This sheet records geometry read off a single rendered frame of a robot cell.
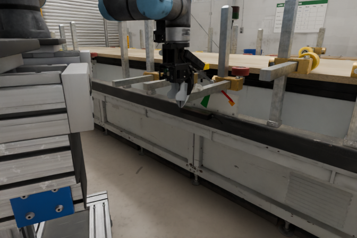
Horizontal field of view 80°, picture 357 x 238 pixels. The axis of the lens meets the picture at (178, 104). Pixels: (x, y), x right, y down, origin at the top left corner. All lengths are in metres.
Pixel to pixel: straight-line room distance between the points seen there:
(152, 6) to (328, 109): 0.84
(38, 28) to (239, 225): 1.36
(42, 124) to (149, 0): 0.35
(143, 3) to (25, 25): 0.42
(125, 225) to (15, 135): 1.16
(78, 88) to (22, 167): 0.14
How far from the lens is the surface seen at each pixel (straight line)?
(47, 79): 0.35
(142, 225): 1.44
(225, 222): 1.46
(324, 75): 1.05
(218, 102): 1.01
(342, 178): 0.99
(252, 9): 8.64
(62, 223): 1.27
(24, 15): 0.86
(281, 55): 0.88
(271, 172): 1.33
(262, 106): 1.17
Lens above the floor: 1.04
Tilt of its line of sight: 17 degrees down
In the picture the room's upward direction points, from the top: straight up
